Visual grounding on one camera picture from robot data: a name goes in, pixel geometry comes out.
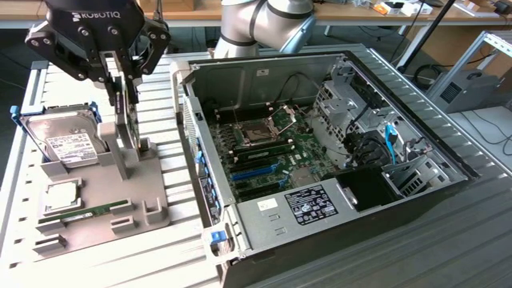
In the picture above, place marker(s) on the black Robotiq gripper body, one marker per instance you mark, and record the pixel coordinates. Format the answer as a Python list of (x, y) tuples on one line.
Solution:
[(96, 27)]

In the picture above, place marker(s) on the green graphics card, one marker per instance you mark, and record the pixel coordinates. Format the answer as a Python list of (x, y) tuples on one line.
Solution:
[(125, 129)]

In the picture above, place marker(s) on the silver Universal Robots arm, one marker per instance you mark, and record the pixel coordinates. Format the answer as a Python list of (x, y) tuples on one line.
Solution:
[(240, 18)]

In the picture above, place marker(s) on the hard disk in blue carrier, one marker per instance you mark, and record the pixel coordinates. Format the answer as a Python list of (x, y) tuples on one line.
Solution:
[(68, 141)]

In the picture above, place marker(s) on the open black PC case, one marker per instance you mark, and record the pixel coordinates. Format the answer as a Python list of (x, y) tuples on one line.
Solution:
[(312, 63)]

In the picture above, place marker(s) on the CPU socket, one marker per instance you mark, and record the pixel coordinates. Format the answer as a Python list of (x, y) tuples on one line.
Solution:
[(256, 132)]

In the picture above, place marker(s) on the metal socket cover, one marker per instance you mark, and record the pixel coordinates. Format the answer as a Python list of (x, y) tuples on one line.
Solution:
[(284, 115)]

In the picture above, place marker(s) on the black RAM stick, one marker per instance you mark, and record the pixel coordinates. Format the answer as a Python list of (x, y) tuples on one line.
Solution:
[(260, 150)]

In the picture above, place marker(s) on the wooden desk with clutter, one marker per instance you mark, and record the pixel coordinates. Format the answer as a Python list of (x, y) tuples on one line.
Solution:
[(352, 15)]

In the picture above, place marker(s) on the silver drive cage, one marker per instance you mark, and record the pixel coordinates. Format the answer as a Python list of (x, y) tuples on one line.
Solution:
[(336, 105)]

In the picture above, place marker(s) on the blue expansion slot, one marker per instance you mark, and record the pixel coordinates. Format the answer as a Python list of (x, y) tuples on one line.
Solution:
[(256, 171)]

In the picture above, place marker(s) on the silver CPU chip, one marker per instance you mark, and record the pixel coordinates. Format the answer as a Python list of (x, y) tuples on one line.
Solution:
[(61, 196)]

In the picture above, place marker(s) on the grey plastic parts rack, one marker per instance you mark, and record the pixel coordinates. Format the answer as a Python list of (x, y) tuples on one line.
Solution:
[(96, 192)]

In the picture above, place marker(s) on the orange small box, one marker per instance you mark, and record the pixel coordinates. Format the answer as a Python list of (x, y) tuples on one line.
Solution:
[(381, 9)]

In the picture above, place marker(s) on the green RAM stick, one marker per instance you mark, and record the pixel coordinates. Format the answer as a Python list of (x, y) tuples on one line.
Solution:
[(92, 211)]

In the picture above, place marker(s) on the grey chipset heatsink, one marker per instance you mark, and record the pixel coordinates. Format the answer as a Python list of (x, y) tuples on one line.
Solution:
[(304, 176)]

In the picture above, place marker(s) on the grey power supply unit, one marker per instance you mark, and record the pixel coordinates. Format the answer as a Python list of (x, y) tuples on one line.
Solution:
[(280, 216)]

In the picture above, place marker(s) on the black stand pole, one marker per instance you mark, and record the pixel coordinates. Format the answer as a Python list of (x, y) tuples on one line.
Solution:
[(425, 33)]

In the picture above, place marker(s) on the blue case latch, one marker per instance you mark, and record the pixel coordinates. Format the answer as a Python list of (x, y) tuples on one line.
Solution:
[(217, 236)]

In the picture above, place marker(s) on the silver disk bay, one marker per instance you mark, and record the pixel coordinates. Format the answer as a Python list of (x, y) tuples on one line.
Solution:
[(416, 177)]

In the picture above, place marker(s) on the grey computer tower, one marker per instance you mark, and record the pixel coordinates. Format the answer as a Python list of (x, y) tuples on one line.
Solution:
[(472, 93)]

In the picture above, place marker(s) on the aluminium profile frame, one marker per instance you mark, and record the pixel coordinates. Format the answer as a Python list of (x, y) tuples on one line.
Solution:
[(488, 37)]

